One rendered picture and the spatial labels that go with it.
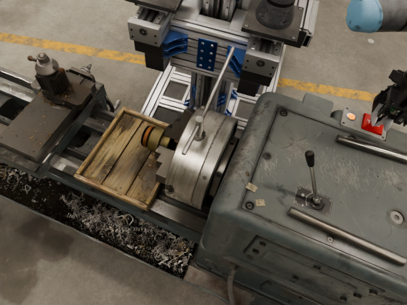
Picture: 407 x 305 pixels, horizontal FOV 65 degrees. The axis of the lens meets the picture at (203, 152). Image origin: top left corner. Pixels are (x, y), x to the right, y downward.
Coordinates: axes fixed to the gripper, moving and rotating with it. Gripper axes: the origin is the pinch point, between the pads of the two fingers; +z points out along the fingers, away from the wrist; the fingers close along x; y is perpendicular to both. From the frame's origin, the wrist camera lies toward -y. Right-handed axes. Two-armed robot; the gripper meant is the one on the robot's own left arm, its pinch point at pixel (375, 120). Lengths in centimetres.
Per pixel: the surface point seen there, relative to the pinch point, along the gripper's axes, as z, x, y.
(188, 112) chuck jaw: 8, -53, 16
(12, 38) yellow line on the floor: 127, -251, -73
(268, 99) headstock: 2.7, -31.2, 4.2
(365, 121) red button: 1.2, -2.3, 0.6
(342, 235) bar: 0.1, -3.0, 38.0
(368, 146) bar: -0.1, -0.8, 10.2
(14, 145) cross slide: 31, -108, 41
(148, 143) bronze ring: 17, -62, 26
